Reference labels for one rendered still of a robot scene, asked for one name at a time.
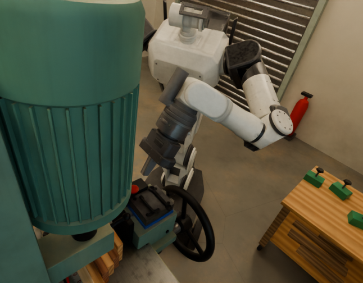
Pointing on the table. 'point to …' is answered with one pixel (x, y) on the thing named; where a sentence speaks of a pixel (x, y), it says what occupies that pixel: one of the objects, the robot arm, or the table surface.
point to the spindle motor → (69, 105)
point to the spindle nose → (84, 236)
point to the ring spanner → (160, 198)
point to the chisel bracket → (73, 251)
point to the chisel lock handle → (121, 219)
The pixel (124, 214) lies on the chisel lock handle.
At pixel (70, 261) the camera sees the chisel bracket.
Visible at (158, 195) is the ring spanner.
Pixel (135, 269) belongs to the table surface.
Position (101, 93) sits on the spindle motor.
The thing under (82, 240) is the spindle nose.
